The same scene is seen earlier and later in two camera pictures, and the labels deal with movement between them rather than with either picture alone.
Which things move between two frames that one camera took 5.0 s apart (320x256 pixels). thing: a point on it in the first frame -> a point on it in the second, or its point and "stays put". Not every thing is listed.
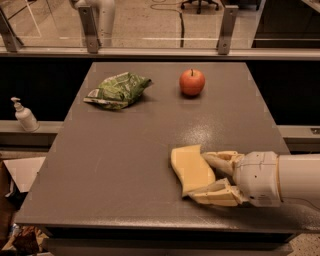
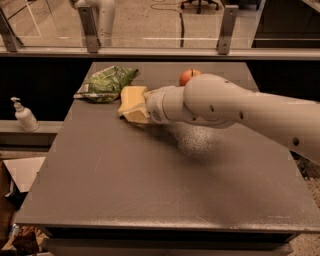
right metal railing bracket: x=229 y=17 stays put
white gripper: x=259 y=177 -> x=155 y=104
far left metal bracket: x=10 y=38 stays put
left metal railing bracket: x=86 y=15 stays put
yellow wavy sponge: x=192 y=170 -> x=133 y=104
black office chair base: x=199 y=2 stays put
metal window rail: x=162 y=52 stays put
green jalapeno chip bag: x=118 y=90 -> x=105 y=85
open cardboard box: x=16 y=177 stays put
